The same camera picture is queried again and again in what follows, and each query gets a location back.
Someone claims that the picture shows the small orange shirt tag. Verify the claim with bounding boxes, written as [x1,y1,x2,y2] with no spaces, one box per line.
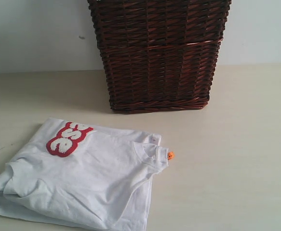
[167,152,174,160]

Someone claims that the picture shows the white t-shirt red lettering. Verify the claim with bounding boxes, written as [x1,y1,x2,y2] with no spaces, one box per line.
[0,118,169,231]

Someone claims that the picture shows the dark brown wicker basket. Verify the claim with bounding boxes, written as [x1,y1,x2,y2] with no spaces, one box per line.
[88,0,231,114]

